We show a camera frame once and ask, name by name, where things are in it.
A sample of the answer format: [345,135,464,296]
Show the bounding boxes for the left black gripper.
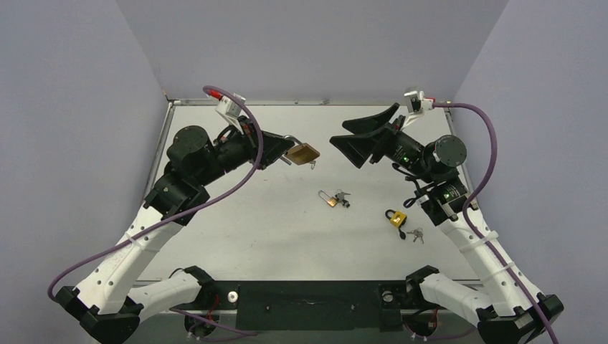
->
[196,115,295,188]

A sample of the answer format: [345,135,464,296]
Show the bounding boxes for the large brass padlock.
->
[281,135,320,170]

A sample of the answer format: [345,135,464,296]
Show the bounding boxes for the small padlock key charm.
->
[335,189,351,208]

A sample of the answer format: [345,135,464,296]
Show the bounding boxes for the small brass padlock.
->
[318,190,338,207]

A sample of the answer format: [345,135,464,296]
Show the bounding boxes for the yellow padlock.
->
[384,209,407,229]

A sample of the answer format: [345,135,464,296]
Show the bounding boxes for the yellow padlock keys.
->
[398,228,424,244]

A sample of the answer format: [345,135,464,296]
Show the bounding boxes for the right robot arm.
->
[330,99,564,343]

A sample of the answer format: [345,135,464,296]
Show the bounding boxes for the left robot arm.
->
[55,116,295,343]

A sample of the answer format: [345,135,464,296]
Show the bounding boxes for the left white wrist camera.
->
[211,90,243,133]

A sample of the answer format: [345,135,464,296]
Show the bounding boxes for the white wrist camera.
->
[211,90,243,133]
[403,87,435,128]

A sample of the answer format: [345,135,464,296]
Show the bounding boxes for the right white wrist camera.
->
[403,87,435,128]

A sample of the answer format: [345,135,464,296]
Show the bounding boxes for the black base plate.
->
[167,279,452,333]

